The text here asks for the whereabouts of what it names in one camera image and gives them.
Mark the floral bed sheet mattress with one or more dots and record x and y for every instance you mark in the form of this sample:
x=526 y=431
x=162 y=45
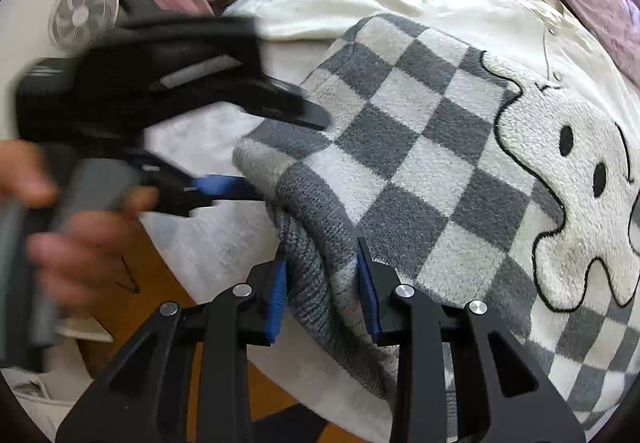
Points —
x=315 y=357

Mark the white garment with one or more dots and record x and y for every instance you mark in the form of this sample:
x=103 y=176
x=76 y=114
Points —
x=542 y=35

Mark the left hand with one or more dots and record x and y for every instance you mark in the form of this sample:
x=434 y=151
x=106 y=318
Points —
x=76 y=263

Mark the white standing fan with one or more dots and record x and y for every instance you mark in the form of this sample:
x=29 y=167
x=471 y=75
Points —
x=75 y=24

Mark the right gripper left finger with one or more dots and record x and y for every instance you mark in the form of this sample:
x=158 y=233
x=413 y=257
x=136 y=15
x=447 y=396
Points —
x=143 y=394

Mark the grey white checkered cardigan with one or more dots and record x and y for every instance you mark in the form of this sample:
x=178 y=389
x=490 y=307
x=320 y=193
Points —
x=474 y=178

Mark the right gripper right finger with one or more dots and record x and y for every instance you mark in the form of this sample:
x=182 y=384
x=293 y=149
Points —
x=462 y=376

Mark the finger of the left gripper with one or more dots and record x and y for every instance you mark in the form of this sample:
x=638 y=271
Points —
x=276 y=100
x=180 y=192

